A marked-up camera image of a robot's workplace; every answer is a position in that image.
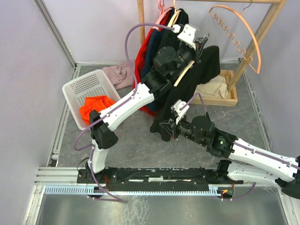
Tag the aluminium frame rail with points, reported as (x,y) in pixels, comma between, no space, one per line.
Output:
(137,147)

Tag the wooden clothes rack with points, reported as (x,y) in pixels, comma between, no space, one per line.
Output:
(233,76)

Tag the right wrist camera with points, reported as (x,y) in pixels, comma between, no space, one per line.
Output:
(179,109)

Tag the beige cloth in rack base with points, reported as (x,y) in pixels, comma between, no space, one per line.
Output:
(215,88)

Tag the peach hanger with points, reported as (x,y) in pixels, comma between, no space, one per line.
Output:
(235,35)

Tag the navy blue t shirt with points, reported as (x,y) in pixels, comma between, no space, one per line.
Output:
(152,49)

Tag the black t shirt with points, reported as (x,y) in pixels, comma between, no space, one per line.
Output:
(169,39)
(200,73)

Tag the corner aluminium profile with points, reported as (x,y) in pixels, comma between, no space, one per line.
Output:
(54,30)

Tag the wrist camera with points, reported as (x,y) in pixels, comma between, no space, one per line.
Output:
(179,109)
(186,34)

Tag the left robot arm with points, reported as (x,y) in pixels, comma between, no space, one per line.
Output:
(170,65)

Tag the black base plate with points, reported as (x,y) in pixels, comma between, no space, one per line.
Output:
(162,179)

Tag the white plastic basket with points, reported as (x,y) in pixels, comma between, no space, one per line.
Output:
(94,83)

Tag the cream hanger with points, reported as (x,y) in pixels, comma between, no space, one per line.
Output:
(186,68)
(175,15)

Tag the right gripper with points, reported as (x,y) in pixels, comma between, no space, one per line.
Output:
(171,126)

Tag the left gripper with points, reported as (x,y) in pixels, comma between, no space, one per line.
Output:
(199,47)

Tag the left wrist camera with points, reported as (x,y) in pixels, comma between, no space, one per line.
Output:
(186,34)

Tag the pink cloth on floor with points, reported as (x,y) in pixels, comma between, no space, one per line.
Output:
(120,75)

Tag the orange t shirt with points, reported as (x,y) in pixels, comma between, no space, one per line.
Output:
(97,103)

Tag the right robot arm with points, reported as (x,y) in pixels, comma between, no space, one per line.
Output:
(242,160)

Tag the pink hanger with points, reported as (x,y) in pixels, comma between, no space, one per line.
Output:
(163,11)

